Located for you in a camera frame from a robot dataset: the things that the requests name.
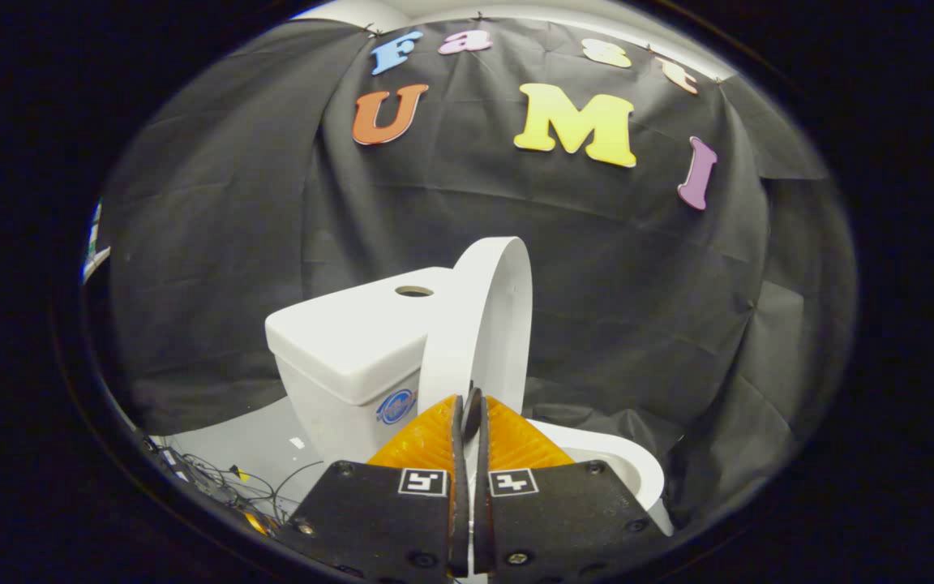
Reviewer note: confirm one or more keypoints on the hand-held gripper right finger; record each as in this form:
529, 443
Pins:
481, 503

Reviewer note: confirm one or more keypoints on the white toilet lid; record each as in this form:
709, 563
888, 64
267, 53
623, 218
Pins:
483, 324

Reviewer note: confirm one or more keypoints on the black backdrop cloth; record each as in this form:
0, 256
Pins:
637, 284

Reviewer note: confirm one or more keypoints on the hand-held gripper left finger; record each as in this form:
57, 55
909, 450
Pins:
459, 503

